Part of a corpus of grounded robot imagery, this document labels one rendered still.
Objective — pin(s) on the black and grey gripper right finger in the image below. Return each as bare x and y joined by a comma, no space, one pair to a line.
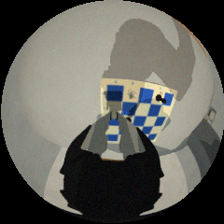
134,142

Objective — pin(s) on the blue and cream chessboard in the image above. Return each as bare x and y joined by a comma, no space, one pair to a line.
145,112

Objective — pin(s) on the white pawn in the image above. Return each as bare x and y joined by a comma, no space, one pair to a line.
132,93

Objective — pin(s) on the white bishop chess piece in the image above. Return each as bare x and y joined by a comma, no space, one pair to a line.
114,109

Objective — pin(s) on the black pawn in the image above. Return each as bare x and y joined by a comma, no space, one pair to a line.
158,98

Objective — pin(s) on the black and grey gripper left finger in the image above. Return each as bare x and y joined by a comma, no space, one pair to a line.
92,140

